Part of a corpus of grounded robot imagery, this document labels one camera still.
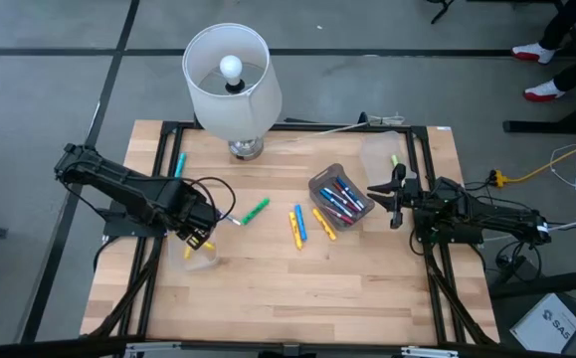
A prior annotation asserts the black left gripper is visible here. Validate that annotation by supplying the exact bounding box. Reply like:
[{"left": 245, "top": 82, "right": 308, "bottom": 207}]
[{"left": 167, "top": 181, "right": 219, "bottom": 252}]

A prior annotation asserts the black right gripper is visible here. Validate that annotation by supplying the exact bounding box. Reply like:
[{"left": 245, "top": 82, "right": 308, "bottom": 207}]
[{"left": 366, "top": 162, "right": 422, "bottom": 231}]

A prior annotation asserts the clear plastic bin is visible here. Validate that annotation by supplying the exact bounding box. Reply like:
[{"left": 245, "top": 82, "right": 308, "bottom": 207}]
[{"left": 166, "top": 218, "right": 221, "bottom": 272}]

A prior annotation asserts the blue Expo marker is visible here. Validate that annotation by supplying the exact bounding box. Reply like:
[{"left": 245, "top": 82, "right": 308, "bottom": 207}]
[
  {"left": 319, "top": 187, "right": 356, "bottom": 218},
  {"left": 335, "top": 176, "right": 367, "bottom": 210}
]

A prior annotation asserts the red Expo marker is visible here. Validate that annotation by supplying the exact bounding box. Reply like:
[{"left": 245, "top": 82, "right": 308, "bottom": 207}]
[{"left": 330, "top": 181, "right": 362, "bottom": 214}]

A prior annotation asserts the brown Expo marker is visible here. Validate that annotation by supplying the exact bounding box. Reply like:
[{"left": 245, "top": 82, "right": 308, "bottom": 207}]
[{"left": 326, "top": 207, "right": 356, "bottom": 225}]

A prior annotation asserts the green highlighter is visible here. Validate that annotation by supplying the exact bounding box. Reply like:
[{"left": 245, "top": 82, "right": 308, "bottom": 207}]
[{"left": 240, "top": 197, "right": 272, "bottom": 227}]

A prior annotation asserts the grey translucent plastic bin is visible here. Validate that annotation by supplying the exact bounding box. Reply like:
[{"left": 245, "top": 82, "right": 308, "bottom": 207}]
[{"left": 307, "top": 162, "right": 376, "bottom": 233}]

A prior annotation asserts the blue highlighter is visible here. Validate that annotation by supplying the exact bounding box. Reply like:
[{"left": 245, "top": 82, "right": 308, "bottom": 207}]
[{"left": 293, "top": 203, "right": 308, "bottom": 243}]

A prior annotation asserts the white shade silver table lamp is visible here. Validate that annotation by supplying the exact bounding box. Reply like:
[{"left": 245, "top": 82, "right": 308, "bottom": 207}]
[{"left": 181, "top": 22, "right": 284, "bottom": 162}]

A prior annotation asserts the frosted white plastic bin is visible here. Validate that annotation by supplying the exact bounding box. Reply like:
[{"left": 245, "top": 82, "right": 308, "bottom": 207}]
[{"left": 359, "top": 130, "right": 418, "bottom": 188}]

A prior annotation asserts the black desk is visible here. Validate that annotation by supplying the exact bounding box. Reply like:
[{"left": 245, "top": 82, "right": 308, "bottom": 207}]
[{"left": 502, "top": 93, "right": 576, "bottom": 135}]

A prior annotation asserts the red and white shoe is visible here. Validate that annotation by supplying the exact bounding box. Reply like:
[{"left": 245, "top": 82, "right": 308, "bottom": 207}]
[
  {"left": 510, "top": 42, "right": 558, "bottom": 65},
  {"left": 523, "top": 80, "right": 565, "bottom": 104}
]

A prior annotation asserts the black floor beam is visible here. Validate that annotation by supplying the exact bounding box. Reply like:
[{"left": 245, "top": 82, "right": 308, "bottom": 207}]
[{"left": 488, "top": 268, "right": 576, "bottom": 299}]

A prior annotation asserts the black stand foot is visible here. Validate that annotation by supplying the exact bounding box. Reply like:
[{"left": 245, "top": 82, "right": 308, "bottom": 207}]
[{"left": 429, "top": 0, "right": 457, "bottom": 25}]

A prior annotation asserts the white printed box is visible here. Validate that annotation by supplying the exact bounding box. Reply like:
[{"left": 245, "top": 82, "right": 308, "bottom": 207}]
[{"left": 508, "top": 291, "right": 576, "bottom": 354}]

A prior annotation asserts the person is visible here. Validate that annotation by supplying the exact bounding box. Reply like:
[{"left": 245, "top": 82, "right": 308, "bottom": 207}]
[{"left": 510, "top": 0, "right": 576, "bottom": 104}]

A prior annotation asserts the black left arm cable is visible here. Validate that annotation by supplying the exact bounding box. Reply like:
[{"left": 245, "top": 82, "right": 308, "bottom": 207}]
[{"left": 182, "top": 176, "right": 238, "bottom": 224}]

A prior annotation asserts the white lamp cord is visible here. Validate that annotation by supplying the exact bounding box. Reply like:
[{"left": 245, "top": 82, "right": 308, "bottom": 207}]
[{"left": 287, "top": 114, "right": 406, "bottom": 143}]

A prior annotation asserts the black aluminium table frame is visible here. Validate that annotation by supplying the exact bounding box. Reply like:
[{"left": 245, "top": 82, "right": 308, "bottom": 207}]
[{"left": 81, "top": 118, "right": 500, "bottom": 358}]

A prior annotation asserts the silver metal bracket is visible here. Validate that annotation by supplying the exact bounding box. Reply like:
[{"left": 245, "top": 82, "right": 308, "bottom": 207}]
[
  {"left": 123, "top": 341, "right": 183, "bottom": 358},
  {"left": 400, "top": 346, "right": 461, "bottom": 358}
]

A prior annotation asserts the black cable bundle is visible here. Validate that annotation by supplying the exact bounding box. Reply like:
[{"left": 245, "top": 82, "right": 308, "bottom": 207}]
[{"left": 480, "top": 196, "right": 545, "bottom": 284}]

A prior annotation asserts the yellow extension cable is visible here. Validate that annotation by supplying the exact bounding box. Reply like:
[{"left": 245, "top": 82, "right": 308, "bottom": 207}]
[{"left": 488, "top": 131, "right": 576, "bottom": 186}]

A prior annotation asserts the thin white cable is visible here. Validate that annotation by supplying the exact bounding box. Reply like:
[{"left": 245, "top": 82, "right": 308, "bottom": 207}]
[{"left": 549, "top": 143, "right": 576, "bottom": 188}]

